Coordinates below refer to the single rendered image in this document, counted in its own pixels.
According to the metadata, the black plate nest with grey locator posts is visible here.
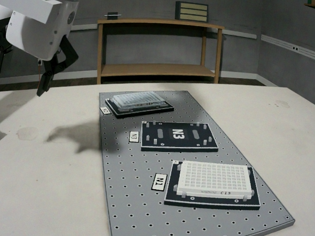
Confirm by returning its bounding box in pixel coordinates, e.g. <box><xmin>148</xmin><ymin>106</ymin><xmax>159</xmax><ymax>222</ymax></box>
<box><xmin>141</xmin><ymin>120</ymin><xmax>219</xmax><ymax>152</ymax></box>

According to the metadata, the black rectangular nest plate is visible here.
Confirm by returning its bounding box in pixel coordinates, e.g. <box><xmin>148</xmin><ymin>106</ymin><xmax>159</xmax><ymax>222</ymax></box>
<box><xmin>164</xmin><ymin>160</ymin><xmax>261</xmax><ymax>210</ymax></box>

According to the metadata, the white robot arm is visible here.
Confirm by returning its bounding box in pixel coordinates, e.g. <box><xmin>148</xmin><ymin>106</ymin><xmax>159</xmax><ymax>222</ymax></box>
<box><xmin>0</xmin><ymin>0</ymin><xmax>62</xmax><ymax>24</ymax></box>

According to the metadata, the black rectangular frame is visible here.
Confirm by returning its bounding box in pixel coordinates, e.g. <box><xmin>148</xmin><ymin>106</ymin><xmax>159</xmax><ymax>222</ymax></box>
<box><xmin>105</xmin><ymin>98</ymin><xmax>174</xmax><ymax>118</ymax></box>

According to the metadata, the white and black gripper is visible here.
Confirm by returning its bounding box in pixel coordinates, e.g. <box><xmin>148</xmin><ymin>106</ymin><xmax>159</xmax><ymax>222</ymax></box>
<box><xmin>0</xmin><ymin>0</ymin><xmax>79</xmax><ymax>97</ymax></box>

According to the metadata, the white sign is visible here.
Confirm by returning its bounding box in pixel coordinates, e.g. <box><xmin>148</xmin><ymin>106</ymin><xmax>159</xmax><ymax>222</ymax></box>
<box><xmin>129</xmin><ymin>131</ymin><xmax>139</xmax><ymax>143</ymax></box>
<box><xmin>151</xmin><ymin>173</ymin><xmax>168</xmax><ymax>192</ymax></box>
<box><xmin>100</xmin><ymin>107</ymin><xmax>112</xmax><ymax>115</ymax></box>

